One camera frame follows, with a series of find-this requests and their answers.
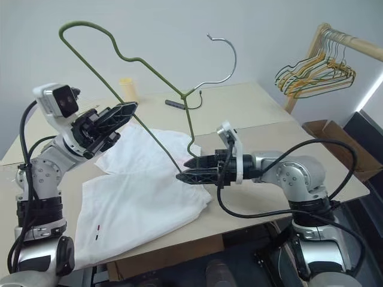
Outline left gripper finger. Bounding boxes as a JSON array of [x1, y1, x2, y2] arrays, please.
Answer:
[[95, 131, 121, 154], [97, 102, 139, 138]]

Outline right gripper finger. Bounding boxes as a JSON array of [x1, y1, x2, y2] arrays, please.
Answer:
[[183, 154, 218, 169], [175, 167, 221, 186]]

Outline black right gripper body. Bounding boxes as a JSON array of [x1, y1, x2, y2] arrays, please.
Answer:
[[214, 149, 239, 188]]

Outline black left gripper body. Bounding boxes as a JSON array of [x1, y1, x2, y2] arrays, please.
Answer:
[[71, 107, 106, 159]]

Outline white shorts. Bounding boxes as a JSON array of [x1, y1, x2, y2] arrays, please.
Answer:
[[73, 124, 212, 271]]

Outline green wire hanger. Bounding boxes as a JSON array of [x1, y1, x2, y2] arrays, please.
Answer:
[[58, 21, 239, 180]]

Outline yellow plastic cup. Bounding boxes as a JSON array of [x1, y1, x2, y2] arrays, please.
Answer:
[[118, 77, 139, 103]]

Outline bunch of hangers on rack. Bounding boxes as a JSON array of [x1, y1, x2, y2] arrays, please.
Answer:
[[274, 29, 345, 99]]

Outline brown cardboard box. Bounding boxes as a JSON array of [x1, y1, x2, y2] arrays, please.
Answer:
[[301, 119, 383, 184]]

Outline black flat panel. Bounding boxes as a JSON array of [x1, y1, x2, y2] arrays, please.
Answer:
[[343, 109, 383, 168]]

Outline wooden clothes rack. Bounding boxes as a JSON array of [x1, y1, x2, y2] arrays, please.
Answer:
[[284, 22, 383, 115]]

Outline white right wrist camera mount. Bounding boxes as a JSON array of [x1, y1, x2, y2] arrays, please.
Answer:
[[216, 120, 245, 184]]

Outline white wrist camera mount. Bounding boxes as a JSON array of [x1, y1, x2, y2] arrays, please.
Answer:
[[216, 120, 245, 184], [32, 83, 81, 144]]

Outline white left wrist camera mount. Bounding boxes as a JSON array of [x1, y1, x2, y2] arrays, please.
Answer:
[[32, 83, 81, 144]]

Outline dark usb hub with cable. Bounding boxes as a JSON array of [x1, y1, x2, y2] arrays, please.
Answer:
[[165, 89, 205, 110]]

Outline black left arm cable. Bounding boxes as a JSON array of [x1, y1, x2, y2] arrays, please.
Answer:
[[7, 100, 60, 274]]

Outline yellow wire hanger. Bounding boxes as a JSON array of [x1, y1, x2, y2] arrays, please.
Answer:
[[278, 26, 351, 93], [287, 28, 357, 96]]

